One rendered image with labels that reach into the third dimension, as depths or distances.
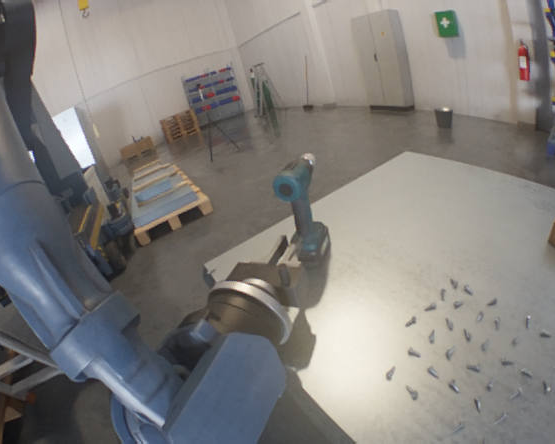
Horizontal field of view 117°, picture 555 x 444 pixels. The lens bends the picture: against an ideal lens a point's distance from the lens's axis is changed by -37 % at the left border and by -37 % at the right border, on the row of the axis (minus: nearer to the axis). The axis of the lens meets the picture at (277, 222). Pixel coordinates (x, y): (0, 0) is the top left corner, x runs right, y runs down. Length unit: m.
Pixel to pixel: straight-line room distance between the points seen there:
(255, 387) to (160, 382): 0.10
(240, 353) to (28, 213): 0.28
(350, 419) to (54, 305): 0.40
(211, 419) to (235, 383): 0.05
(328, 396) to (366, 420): 0.07
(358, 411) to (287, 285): 0.22
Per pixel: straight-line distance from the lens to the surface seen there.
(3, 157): 0.37
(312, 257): 0.61
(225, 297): 0.38
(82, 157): 6.72
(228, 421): 0.30
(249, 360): 0.31
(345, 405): 0.44
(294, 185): 0.52
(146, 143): 9.88
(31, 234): 0.32
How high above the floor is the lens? 1.06
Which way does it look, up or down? 29 degrees down
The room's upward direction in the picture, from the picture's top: 16 degrees counter-clockwise
